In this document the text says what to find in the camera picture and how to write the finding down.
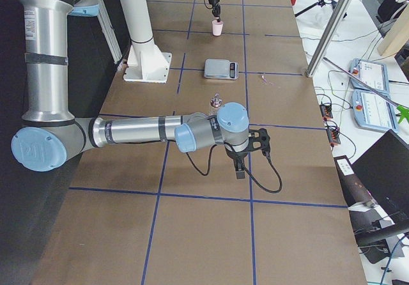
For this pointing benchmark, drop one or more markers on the grabber stick green tip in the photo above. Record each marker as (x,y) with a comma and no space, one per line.
(401,108)

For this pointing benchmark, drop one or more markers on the upper teach pendant tablet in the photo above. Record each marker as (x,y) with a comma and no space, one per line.
(372,73)

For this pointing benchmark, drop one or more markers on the brown paper table cover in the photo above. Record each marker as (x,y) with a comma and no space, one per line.
(143,214)

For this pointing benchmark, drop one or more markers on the glass sauce bottle metal spout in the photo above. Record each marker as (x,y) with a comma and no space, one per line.
(215,104)

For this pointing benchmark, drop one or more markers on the teach pendant tablet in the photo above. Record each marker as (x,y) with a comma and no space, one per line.
(372,112)
(372,73)

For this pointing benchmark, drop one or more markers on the pink plastic cup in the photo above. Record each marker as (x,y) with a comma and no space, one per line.
(217,27)

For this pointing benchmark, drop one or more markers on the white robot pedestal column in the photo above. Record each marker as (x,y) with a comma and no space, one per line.
(145,62)

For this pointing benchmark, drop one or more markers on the wooden board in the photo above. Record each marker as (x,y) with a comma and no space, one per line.
(397,36)

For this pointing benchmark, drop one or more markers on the orange connector board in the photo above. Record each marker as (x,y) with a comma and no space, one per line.
(333,136)
(326,111)

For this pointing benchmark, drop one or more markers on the black laptop computer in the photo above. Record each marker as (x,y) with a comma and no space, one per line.
(383,169)

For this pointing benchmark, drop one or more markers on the black box white label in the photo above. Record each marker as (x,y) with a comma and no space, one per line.
(354,191)

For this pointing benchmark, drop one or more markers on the lower teach pendant tablet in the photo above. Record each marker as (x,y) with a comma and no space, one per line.
(372,112)

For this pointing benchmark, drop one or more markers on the grey digital kitchen scale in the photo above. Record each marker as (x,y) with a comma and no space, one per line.
(220,69)

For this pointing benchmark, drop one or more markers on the aluminium frame post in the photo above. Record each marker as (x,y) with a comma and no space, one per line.
(335,19)

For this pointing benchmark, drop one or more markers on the black camera tripod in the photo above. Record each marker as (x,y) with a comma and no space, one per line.
(320,3)

